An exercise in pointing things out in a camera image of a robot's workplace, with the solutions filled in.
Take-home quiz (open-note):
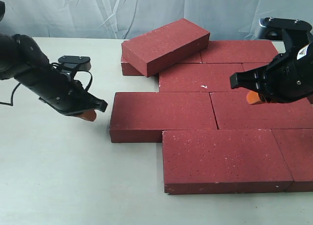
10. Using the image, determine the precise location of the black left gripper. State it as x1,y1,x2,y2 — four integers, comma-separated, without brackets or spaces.
14,67,108,122

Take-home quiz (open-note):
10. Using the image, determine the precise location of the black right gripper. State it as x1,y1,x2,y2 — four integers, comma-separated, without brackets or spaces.
230,43,313,105

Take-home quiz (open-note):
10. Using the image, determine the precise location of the red brick with white chip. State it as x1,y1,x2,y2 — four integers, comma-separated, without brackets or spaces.
159,64,244,92

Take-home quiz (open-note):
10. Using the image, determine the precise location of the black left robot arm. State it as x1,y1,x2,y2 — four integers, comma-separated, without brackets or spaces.
0,34,108,121

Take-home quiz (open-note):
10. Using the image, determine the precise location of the back right base brick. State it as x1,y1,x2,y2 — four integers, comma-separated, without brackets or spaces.
201,40,278,64

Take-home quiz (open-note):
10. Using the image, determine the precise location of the front right base brick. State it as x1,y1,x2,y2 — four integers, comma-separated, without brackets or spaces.
272,129,313,192

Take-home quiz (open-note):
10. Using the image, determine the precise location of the front left base brick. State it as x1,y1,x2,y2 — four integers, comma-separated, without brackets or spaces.
162,129,293,195

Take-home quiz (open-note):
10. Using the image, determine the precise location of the wrinkled blue backdrop cloth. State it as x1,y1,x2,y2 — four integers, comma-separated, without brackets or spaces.
0,0,313,40

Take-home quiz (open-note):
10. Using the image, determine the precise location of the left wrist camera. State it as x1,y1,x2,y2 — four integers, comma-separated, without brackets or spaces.
58,55,91,75

